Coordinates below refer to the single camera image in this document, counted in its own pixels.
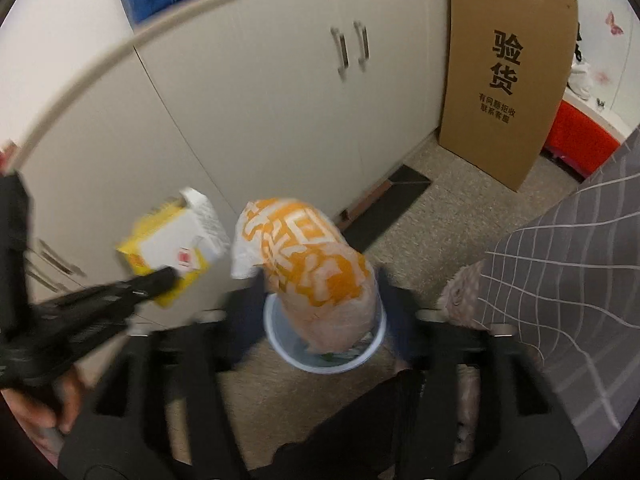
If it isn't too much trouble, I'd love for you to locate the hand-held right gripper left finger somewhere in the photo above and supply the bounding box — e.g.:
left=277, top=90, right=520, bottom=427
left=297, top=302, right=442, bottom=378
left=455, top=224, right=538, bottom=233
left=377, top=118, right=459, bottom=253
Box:
left=57, top=267, right=274, bottom=480

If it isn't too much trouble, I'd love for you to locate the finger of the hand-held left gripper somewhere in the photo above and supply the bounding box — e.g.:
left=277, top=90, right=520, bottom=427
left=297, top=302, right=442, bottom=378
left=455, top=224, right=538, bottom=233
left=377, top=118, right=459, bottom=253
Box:
left=112, top=266, right=181, bottom=312

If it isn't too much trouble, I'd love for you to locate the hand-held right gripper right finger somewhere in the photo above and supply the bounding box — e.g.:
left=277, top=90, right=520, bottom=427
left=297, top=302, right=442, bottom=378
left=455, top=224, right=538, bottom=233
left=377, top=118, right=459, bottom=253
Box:
left=375, top=265, right=588, bottom=480

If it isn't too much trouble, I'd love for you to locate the light blue trash bin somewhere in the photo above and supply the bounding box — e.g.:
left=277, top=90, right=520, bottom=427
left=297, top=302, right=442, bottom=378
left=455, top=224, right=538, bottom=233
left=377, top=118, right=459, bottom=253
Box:
left=262, top=280, right=389, bottom=375

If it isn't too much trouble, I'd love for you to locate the yellow white cardboard box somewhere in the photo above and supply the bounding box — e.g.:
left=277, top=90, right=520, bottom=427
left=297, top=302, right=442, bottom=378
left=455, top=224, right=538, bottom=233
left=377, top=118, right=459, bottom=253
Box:
left=116, top=187, right=232, bottom=309

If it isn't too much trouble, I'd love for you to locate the orange white plastic bag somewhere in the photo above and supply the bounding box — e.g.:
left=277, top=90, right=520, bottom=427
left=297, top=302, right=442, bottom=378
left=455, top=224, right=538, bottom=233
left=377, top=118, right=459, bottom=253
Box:
left=230, top=197, right=376, bottom=356

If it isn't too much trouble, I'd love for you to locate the person's left hand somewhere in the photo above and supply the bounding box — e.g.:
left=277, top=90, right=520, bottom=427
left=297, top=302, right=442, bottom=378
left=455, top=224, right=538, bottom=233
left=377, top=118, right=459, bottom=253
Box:
left=2, top=364, right=86, bottom=436

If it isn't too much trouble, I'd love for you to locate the dark floor mat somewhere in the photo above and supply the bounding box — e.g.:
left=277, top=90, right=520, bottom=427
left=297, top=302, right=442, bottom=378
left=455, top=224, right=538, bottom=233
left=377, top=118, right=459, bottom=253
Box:
left=340, top=164, right=432, bottom=254

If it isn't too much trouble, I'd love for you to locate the plaid bed sheet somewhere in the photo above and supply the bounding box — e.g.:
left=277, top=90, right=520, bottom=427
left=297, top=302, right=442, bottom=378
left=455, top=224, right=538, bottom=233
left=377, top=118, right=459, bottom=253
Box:
left=477, top=127, right=640, bottom=443

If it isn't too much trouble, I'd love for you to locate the white cabinet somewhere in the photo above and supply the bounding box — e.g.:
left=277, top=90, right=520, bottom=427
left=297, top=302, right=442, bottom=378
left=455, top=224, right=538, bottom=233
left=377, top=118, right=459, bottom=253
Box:
left=0, top=0, right=451, bottom=376

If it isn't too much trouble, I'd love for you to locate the large brown cardboard box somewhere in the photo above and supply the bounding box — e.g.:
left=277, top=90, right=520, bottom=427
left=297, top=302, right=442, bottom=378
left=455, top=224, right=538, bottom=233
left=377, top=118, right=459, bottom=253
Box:
left=438, top=0, right=579, bottom=192

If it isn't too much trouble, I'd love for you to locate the red storage box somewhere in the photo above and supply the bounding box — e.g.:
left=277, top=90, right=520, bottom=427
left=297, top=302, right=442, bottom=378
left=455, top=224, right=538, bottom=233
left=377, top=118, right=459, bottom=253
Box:
left=542, top=99, right=624, bottom=184

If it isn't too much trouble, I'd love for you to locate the white crumpled cloth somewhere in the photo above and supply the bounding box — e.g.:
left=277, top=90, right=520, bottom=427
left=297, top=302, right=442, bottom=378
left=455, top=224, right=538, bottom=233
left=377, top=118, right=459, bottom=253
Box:
left=569, top=62, right=594, bottom=99

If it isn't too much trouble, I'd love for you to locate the metal cabinet handle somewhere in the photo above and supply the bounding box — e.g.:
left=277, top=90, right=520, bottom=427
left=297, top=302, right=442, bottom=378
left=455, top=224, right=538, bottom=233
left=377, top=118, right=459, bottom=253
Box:
left=352, top=20, right=371, bottom=69
left=329, top=27, right=350, bottom=81
left=37, top=239, right=86, bottom=277
left=27, top=264, right=66, bottom=292

